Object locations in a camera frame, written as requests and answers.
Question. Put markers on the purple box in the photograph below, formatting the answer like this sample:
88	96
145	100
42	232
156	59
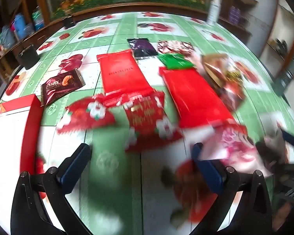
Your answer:
234	14

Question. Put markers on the long plain red packet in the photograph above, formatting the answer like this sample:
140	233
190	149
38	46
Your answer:
122	73
196	98

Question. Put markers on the red and white patterned packet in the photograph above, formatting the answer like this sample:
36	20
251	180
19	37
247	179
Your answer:
175	46

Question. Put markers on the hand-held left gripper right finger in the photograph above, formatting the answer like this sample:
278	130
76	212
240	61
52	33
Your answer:
208	172

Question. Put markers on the brown nut snack packet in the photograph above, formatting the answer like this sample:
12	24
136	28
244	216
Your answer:
61	85

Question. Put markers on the small black cup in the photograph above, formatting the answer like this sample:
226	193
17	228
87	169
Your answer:
69	22

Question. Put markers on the black clamp on table edge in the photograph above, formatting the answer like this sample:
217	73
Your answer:
28	57

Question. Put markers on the red white-flower snack packet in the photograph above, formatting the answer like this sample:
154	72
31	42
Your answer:
149	120
85	115

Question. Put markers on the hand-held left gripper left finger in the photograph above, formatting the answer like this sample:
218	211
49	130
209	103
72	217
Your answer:
74	169

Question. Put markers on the white bottle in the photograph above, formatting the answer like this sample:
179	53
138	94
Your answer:
213	9

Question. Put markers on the dark red multicolour snack packet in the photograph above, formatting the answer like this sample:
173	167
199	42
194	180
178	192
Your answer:
232	88

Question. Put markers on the gold brown snack packet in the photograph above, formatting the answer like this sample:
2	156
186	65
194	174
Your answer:
214	69

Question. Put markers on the green candy packet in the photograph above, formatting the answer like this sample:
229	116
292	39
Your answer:
176	61

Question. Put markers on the wooden shelf cabinet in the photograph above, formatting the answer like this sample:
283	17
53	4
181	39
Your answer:
5	9

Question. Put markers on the pink and white snack packet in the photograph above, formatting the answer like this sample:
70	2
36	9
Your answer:
230	142

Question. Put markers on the green fruit print tablecloth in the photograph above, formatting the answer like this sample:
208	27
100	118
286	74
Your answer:
117	166

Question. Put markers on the grey blue thermos flask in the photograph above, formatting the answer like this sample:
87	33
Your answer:
7	36

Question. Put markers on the wooden side shelf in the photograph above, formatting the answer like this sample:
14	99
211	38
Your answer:
240	5

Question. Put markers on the dark purple snack packet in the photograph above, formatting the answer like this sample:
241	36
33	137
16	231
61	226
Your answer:
142	47

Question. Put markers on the green thermos flask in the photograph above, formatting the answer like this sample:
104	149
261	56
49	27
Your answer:
38	19

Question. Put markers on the red box with white inside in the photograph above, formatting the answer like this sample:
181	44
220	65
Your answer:
7	151

